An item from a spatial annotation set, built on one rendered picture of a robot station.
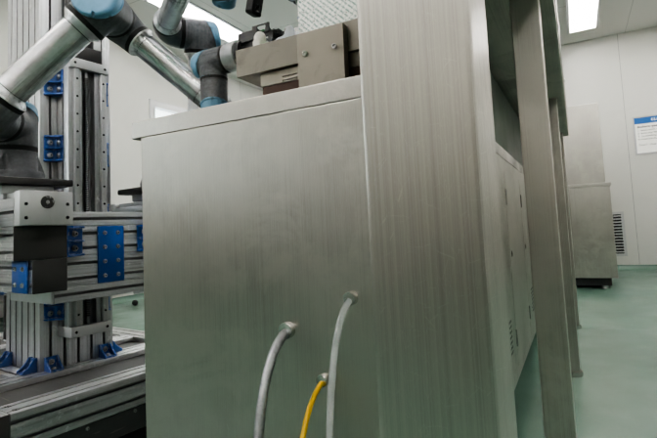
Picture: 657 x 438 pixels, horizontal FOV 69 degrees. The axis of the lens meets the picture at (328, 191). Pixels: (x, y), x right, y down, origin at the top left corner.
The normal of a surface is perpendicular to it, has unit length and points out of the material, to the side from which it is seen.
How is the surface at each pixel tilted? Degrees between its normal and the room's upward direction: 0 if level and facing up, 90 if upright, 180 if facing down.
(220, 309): 90
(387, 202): 90
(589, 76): 90
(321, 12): 90
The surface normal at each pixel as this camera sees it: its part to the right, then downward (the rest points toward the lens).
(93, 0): 0.16, -0.18
